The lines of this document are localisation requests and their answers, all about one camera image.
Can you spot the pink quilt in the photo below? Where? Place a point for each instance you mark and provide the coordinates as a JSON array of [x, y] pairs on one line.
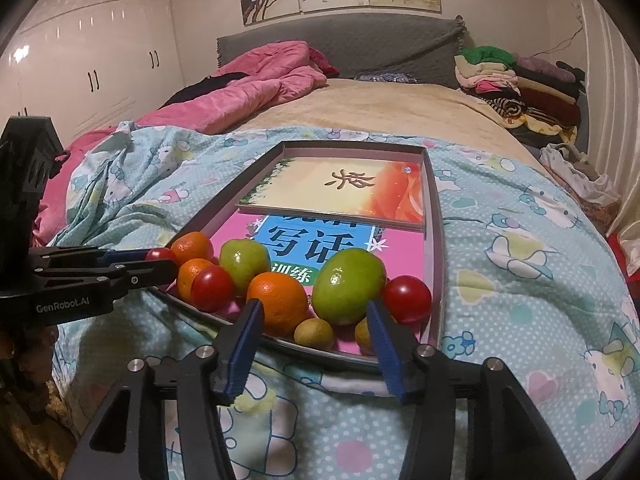
[[240, 95]]

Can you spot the bag with white cloth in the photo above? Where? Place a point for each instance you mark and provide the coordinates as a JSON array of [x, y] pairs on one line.
[[585, 175]]

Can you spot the white wardrobe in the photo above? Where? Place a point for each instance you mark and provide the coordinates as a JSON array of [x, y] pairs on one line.
[[100, 50]]

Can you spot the red plastic bag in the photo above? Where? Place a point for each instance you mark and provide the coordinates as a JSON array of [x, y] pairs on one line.
[[625, 255]]

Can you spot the magenta cloth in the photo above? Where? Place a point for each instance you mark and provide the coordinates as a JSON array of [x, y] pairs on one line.
[[322, 61]]

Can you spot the pink workbook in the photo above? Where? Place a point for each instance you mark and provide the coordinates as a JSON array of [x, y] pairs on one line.
[[400, 255]]

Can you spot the purple floral pillow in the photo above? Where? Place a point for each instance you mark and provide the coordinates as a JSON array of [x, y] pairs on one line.
[[385, 77]]

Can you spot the blue cartoon printed blanket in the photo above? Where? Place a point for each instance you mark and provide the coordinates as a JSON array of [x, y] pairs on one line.
[[525, 285]]

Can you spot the beige bed sheet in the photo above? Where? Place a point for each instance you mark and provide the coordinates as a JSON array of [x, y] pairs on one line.
[[400, 110]]

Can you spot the small yellow longan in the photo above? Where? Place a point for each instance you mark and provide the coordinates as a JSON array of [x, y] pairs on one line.
[[314, 332], [362, 332]]

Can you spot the orange mandarin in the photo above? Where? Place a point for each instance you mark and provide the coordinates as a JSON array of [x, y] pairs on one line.
[[277, 305], [187, 272], [192, 249]]

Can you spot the shallow cardboard box tray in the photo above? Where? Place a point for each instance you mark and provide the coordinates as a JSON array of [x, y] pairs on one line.
[[435, 240]]

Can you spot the oval green jujube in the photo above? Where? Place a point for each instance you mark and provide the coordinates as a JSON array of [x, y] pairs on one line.
[[350, 285]]

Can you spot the round green jujube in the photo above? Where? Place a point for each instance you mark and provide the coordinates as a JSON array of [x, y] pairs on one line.
[[245, 265]]

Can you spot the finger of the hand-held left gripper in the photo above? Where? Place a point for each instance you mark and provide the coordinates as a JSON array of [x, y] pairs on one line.
[[112, 256], [145, 275]]

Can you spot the stack of folded clothes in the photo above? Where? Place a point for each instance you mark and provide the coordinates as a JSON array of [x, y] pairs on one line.
[[525, 90]]

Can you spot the cream and orange book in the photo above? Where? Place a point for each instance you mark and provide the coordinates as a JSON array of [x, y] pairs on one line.
[[310, 185]]

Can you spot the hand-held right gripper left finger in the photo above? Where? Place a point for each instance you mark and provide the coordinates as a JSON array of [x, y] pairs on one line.
[[240, 355]]

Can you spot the red cherry tomato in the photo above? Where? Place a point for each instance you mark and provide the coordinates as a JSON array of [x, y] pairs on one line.
[[407, 300], [160, 254], [212, 287]]

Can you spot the cream curtain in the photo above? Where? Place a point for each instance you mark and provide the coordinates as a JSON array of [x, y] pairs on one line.
[[610, 110]]

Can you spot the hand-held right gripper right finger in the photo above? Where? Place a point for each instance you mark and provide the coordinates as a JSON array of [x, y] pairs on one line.
[[390, 355]]

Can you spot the grey padded headboard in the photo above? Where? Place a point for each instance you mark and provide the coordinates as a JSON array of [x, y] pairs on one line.
[[375, 45]]

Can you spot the black garment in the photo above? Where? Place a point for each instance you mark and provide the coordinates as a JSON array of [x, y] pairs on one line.
[[205, 87]]

